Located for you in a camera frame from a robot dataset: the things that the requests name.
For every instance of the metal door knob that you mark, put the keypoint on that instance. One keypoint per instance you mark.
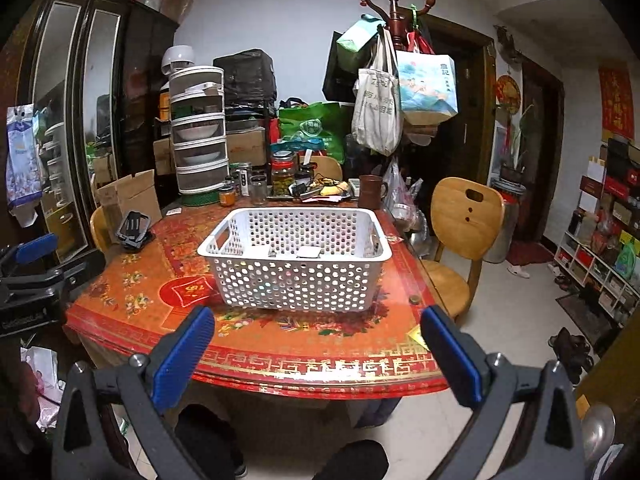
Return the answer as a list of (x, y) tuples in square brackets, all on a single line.
[(597, 430)]

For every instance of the green shopping bag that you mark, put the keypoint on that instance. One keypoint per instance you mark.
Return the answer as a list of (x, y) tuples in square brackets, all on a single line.
[(312, 127)]

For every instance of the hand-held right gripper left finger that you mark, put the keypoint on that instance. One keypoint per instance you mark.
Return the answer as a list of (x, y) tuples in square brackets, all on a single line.
[(185, 360)]

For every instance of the yellow paper slip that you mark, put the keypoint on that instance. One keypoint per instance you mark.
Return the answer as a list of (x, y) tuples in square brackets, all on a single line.
[(417, 337)]

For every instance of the potted plant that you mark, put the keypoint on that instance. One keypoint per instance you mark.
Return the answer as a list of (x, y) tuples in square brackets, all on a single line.
[(515, 160)]

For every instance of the red floor mat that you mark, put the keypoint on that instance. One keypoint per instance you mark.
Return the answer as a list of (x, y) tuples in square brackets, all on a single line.
[(530, 252)]

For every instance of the pickle jar red lid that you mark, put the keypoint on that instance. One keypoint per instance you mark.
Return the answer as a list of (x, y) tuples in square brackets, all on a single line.
[(283, 172)]

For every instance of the person's leg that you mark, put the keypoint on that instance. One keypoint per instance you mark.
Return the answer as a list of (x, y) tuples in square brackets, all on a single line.
[(205, 440), (352, 460)]

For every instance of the glass jar metal lid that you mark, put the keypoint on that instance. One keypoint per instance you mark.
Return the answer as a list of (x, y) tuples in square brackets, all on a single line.
[(243, 175)]

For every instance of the green gift bag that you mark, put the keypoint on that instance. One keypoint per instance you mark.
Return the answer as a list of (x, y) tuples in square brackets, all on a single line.
[(355, 40)]

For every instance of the small paper card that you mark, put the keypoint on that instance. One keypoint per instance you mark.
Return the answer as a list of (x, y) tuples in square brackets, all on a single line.
[(174, 210)]

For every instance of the white cubby shelf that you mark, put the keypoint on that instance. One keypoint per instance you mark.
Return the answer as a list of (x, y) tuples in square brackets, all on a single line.
[(600, 240)]

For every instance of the white round appliance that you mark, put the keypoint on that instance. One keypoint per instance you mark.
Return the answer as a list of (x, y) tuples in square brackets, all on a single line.
[(177, 57)]

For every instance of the beige tote bag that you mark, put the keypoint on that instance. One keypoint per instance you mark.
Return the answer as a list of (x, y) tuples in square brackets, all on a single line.
[(377, 105)]

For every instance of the red bag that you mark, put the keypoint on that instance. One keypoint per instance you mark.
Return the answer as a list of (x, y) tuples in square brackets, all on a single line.
[(420, 42)]

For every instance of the white perforated plastic basket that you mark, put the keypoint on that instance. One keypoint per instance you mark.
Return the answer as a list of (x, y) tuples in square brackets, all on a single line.
[(300, 280)]

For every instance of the metal barrel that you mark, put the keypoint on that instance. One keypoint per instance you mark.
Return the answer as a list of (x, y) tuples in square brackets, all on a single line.
[(500, 225)]

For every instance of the black shoes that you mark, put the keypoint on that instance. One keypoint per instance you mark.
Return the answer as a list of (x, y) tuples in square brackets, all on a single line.
[(570, 347)]

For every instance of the black phone holder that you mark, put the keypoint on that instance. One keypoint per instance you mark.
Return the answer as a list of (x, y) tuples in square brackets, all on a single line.
[(132, 230)]

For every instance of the tiered food cover stack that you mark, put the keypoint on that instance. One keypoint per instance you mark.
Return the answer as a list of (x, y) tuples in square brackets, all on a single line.
[(197, 130)]

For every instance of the small orange jar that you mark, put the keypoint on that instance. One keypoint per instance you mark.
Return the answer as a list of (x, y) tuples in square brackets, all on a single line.
[(226, 195)]

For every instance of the dark wooden door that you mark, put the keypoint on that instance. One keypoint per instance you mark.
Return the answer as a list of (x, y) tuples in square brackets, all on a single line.
[(542, 150), (460, 110)]

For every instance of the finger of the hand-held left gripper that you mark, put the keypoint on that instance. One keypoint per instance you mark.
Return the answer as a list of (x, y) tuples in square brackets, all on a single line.
[(35, 249), (80, 266)]

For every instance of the clear plastic bag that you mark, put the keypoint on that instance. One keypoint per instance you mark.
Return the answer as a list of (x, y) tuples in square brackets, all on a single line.
[(397, 190)]

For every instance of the small dark jar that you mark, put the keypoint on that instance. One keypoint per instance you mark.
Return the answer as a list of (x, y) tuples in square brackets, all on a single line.
[(302, 178)]

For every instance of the empty glass jar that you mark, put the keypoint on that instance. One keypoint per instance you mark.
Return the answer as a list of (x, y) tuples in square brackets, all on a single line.
[(258, 190)]

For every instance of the black case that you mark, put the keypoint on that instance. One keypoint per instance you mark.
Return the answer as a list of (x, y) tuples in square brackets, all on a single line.
[(247, 75)]

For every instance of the green round tray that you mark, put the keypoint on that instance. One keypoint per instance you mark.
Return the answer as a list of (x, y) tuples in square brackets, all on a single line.
[(200, 199)]

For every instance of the red wall ornament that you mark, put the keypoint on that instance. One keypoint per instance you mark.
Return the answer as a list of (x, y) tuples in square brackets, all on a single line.
[(507, 92)]

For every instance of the red wall poster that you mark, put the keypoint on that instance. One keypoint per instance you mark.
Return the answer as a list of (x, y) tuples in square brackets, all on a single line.
[(616, 102)]

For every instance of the yellow wooden door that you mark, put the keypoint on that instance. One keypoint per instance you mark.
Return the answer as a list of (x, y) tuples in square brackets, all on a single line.
[(612, 390)]

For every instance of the dark doormat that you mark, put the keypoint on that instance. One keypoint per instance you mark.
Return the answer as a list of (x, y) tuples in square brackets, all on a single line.
[(585, 315)]

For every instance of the person's left leg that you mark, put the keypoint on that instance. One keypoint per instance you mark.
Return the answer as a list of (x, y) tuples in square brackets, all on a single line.
[(205, 440)]

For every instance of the white charger block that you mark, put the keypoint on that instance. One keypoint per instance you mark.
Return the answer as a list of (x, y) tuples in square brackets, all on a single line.
[(307, 251)]

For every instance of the white slipper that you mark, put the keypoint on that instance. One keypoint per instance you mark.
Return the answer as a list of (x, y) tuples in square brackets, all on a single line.
[(520, 271)]

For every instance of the dark wooden cabinet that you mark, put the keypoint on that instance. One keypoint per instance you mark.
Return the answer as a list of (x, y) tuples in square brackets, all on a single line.
[(140, 85)]

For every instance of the open cardboard box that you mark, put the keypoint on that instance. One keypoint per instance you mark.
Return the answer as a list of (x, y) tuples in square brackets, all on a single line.
[(130, 195)]

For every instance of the wooden chair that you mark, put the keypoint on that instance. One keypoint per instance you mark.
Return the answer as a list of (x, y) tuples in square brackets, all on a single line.
[(325, 165), (465, 210), (100, 227)]

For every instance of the black hanging bag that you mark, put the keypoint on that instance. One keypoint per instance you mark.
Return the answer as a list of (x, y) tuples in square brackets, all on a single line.
[(332, 77)]

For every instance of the blue printed bag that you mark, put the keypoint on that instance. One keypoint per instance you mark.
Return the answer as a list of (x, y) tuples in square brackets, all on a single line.
[(425, 90)]

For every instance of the blue white plastic bag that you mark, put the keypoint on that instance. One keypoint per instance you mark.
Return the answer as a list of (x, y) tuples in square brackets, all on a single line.
[(20, 160)]

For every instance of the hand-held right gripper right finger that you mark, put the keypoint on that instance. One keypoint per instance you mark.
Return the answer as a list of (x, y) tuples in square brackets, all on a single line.
[(452, 355)]

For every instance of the person's right leg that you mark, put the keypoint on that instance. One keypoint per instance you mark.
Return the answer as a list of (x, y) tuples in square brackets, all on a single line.
[(352, 460)]

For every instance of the person's left forearm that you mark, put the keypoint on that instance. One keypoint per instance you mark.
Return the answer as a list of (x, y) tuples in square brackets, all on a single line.
[(17, 395)]

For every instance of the wooden coat rack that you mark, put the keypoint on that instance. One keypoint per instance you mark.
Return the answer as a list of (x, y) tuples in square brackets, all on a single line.
[(394, 15)]

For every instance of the brown mug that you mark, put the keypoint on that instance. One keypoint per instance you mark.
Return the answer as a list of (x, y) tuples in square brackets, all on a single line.
[(370, 191)]

